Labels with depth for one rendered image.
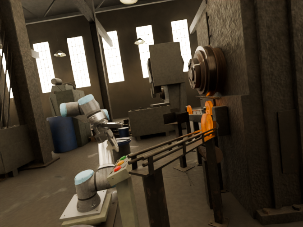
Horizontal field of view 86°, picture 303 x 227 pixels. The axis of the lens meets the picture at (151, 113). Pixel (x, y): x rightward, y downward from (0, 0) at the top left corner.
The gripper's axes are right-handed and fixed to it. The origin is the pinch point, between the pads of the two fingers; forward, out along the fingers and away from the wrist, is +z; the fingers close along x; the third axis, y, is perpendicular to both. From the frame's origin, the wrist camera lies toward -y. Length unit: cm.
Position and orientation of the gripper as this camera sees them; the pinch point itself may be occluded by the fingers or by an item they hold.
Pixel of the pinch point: (117, 149)
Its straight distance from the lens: 101.9
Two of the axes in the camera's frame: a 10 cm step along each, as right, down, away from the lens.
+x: -0.2, 0.8, -10.0
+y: -8.8, 4.7, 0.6
